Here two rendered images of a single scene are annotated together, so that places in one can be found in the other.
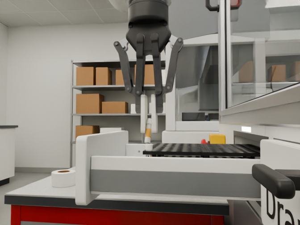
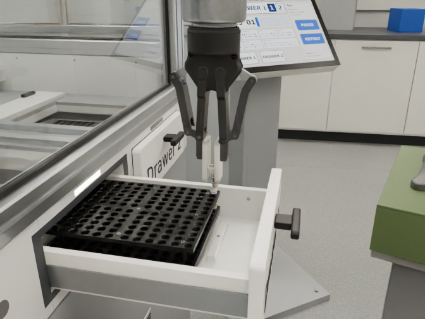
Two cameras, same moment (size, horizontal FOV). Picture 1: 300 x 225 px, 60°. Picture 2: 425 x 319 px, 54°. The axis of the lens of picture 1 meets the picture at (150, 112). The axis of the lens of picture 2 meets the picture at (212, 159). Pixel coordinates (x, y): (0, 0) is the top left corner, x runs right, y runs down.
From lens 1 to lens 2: 1.12 m
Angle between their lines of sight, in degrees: 160
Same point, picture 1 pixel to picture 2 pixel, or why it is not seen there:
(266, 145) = (146, 147)
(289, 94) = (143, 114)
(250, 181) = not seen: hidden behind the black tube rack
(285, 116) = (141, 127)
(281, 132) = (136, 139)
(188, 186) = not seen: hidden behind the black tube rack
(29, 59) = not seen: outside the picture
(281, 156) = (155, 142)
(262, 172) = (179, 136)
